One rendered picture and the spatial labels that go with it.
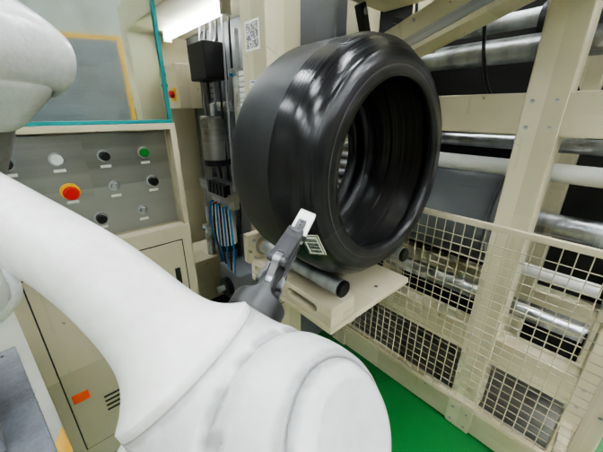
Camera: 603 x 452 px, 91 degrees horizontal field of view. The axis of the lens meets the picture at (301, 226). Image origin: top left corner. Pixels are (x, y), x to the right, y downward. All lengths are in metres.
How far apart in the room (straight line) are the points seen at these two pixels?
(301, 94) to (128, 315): 0.48
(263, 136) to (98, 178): 0.69
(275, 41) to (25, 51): 0.58
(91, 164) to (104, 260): 0.96
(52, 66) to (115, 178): 0.61
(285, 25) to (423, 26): 0.40
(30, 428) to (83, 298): 0.80
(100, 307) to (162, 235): 1.02
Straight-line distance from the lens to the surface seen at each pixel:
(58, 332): 1.29
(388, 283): 0.98
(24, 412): 1.04
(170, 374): 0.18
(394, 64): 0.71
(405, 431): 1.64
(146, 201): 1.22
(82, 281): 0.21
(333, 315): 0.76
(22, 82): 0.62
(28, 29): 0.62
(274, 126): 0.60
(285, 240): 0.43
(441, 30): 1.07
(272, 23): 0.98
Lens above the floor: 1.31
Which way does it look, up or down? 21 degrees down
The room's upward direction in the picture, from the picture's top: straight up
